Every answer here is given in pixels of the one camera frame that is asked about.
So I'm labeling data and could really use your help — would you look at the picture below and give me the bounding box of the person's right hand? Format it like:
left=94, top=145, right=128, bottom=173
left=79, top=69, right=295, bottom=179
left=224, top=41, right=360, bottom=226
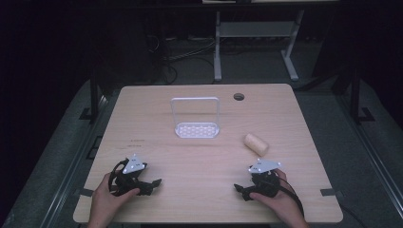
left=249, top=168, right=307, bottom=223

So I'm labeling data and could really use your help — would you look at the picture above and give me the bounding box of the black floor cable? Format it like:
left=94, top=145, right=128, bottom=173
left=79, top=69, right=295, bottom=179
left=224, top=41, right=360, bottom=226
left=339, top=202, right=369, bottom=228

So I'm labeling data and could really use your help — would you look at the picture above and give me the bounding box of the clear plastic basket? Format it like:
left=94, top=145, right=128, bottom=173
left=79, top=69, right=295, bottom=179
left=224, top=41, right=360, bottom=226
left=170, top=96, right=221, bottom=140

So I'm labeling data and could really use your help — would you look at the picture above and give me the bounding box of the white metal desk frame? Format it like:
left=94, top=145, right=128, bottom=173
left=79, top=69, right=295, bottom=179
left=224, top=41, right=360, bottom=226
left=213, top=9, right=306, bottom=83

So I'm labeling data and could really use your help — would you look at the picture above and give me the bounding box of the black metal stand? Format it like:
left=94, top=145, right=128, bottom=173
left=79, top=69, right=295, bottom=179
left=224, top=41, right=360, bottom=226
left=348, top=66, right=376, bottom=125
left=79, top=60, right=107, bottom=125

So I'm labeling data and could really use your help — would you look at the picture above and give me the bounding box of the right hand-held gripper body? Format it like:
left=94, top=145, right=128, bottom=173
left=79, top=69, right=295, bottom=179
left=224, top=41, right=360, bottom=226
left=247, top=159, right=283, bottom=200

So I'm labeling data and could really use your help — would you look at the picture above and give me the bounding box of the person's left hand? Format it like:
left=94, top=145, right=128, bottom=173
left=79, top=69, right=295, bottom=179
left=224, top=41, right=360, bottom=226
left=89, top=172, right=141, bottom=223

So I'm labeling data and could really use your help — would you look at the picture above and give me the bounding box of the grey tape strip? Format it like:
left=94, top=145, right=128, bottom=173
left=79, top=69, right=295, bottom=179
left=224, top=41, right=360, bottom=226
left=76, top=187, right=95, bottom=198
left=319, top=187, right=345, bottom=198

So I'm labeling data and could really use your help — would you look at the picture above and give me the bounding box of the beige cylinder roll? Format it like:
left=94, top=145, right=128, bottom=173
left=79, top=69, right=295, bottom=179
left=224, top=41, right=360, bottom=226
left=243, top=133, right=270, bottom=157

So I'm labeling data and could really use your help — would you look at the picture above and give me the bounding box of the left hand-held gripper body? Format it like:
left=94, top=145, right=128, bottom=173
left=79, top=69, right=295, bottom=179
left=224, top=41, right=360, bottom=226
left=108, top=154, right=150, bottom=198

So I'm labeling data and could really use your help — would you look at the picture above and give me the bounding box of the bundle of floor cables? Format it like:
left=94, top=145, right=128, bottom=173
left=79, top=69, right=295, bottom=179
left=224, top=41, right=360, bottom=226
left=145, top=33, right=217, bottom=86

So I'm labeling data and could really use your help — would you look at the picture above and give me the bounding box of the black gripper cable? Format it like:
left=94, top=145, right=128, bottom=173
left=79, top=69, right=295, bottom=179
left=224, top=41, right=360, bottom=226
left=276, top=176, right=305, bottom=219
left=107, top=159, right=127, bottom=195

